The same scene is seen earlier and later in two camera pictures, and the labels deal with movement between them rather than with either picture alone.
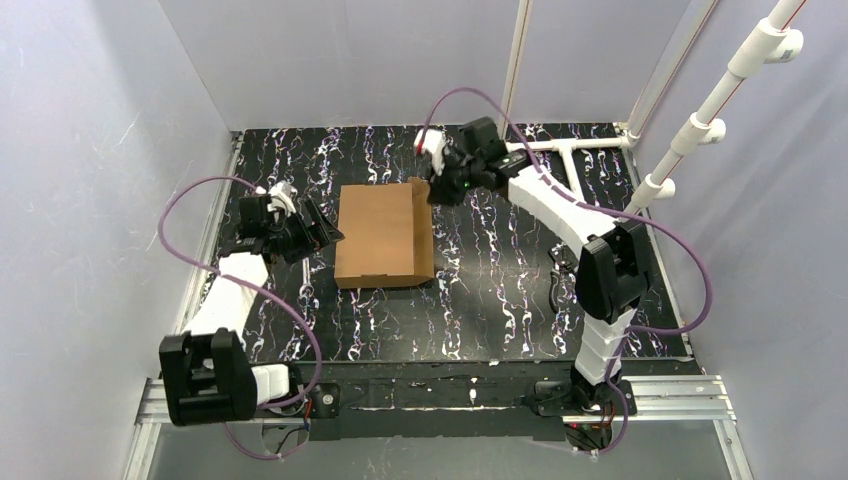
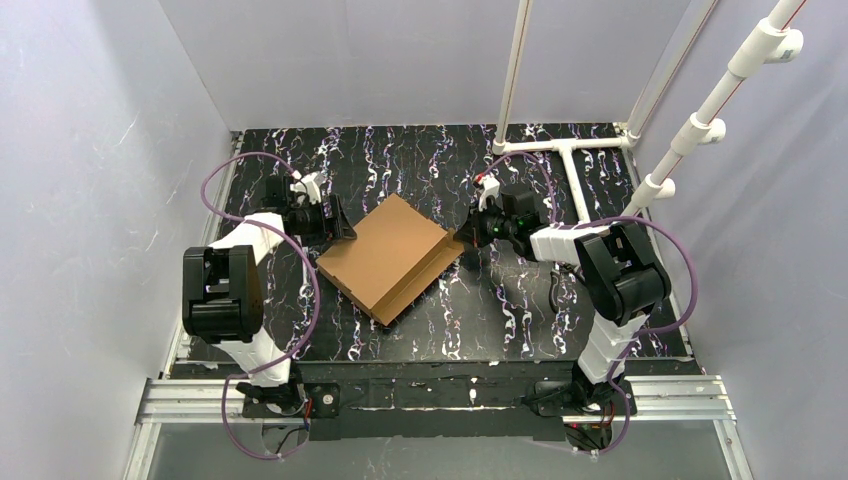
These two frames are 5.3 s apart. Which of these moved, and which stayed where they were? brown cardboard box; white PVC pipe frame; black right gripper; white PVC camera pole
Moved: black right gripper; brown cardboard box
Stayed: white PVC camera pole; white PVC pipe frame
